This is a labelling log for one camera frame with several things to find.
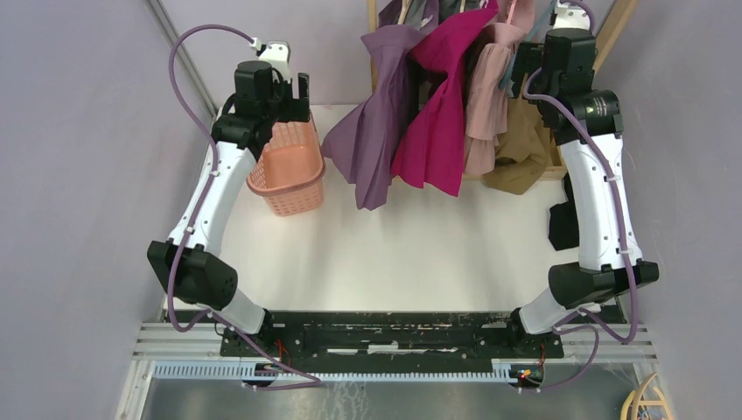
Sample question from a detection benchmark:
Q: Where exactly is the tan brown skirt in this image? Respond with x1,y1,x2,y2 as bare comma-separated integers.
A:
482,99,559,195

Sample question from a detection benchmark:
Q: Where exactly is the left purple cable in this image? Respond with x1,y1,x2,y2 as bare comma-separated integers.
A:
164,24,322,392

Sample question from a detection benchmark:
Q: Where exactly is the purple pleated skirt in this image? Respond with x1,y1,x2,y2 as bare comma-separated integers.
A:
321,1,439,211

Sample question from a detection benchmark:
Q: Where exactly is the wooden clothes rack frame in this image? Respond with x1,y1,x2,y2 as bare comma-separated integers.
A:
366,0,638,181

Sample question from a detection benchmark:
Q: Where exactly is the pink pleated skirt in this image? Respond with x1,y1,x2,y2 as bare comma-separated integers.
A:
465,0,535,175

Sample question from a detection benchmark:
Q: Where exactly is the magenta skirt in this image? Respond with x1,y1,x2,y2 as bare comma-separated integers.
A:
391,1,499,197

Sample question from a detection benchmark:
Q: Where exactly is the grey slotted cable duct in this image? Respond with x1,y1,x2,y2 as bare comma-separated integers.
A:
151,361,543,384

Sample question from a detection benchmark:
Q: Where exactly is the wooden hanger on floor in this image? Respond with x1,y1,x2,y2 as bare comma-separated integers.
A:
619,372,676,420

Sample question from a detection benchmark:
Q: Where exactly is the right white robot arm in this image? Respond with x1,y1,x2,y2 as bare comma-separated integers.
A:
505,28,660,357

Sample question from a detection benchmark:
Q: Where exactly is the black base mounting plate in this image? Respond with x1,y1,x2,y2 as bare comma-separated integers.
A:
251,311,564,374

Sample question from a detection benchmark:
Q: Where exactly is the purple cable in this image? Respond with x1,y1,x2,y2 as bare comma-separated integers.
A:
517,0,641,396
164,24,322,392

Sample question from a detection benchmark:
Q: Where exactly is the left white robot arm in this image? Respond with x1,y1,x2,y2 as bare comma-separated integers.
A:
147,59,310,356

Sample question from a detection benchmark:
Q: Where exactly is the orange plastic basket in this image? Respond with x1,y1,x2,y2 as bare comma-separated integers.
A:
246,120,326,217

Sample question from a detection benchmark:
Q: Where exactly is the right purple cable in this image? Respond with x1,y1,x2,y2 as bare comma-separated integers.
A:
517,0,641,396

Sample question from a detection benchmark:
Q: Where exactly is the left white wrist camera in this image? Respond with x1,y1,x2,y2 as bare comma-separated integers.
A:
250,38,291,79

